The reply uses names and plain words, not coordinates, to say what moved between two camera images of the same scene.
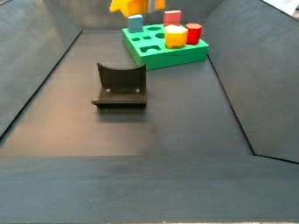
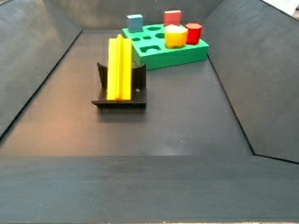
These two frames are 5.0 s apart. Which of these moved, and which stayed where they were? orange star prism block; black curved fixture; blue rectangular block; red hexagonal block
Moved: orange star prism block
Stayed: black curved fixture; blue rectangular block; red hexagonal block
